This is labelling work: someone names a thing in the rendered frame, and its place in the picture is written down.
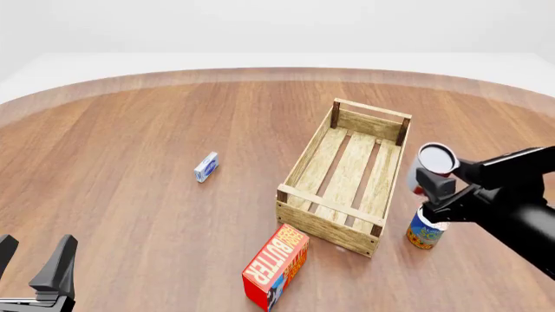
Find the small blue and white box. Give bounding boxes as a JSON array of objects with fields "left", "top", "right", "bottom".
[{"left": 193, "top": 151, "right": 220, "bottom": 185}]

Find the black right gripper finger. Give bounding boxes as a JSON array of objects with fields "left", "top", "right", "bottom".
[
  {"left": 450, "top": 146, "right": 555, "bottom": 192},
  {"left": 415, "top": 168, "right": 458, "bottom": 205}
]

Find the blue and yellow soup can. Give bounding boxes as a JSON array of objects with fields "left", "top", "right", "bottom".
[{"left": 405, "top": 207, "right": 450, "bottom": 251}]

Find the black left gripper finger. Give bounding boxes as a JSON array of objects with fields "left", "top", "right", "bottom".
[
  {"left": 0, "top": 234, "right": 20, "bottom": 283},
  {"left": 29, "top": 234, "right": 79, "bottom": 301}
]

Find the wooden slat tray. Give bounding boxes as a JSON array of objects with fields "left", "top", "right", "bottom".
[{"left": 275, "top": 97, "right": 414, "bottom": 259}]

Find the white and red tomato sauce can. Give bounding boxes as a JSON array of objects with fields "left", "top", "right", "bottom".
[{"left": 407, "top": 141, "right": 461, "bottom": 197}]

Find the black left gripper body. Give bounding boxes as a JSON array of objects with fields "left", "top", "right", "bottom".
[{"left": 0, "top": 294, "right": 77, "bottom": 312}]

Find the red and orange butter box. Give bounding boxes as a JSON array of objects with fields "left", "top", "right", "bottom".
[{"left": 241, "top": 223, "right": 310, "bottom": 312}]

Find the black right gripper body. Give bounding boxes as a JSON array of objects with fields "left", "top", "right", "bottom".
[{"left": 421, "top": 181, "right": 548, "bottom": 226}]

